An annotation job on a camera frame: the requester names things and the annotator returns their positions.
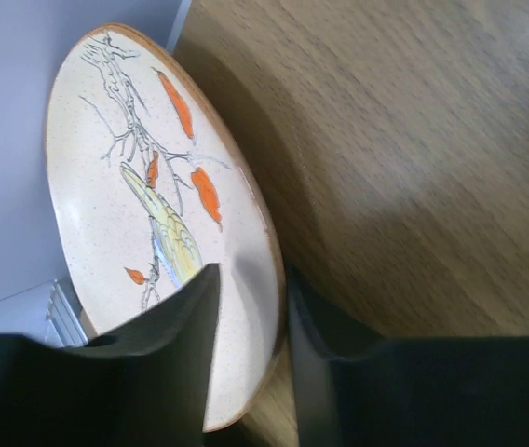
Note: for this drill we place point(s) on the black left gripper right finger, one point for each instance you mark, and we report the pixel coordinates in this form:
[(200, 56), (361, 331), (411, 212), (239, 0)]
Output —
[(355, 387)]

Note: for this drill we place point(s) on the beige plate orange leaves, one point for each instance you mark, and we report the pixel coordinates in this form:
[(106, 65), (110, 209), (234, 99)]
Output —
[(148, 186)]

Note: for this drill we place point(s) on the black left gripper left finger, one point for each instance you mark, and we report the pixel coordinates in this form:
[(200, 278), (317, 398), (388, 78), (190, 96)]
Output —
[(145, 383)]

